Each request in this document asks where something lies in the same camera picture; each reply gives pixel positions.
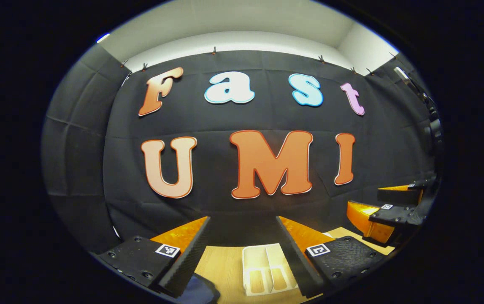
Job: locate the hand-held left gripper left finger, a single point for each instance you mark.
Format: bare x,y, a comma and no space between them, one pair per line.
182,264

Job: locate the blue schoolbag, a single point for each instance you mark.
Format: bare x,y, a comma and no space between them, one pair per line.
201,291

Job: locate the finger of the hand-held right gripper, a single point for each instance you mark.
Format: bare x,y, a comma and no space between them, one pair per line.
398,196
393,215

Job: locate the white bookshelf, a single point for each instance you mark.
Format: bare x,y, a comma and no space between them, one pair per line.
267,266

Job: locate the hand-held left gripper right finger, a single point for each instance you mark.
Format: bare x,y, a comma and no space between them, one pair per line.
294,261

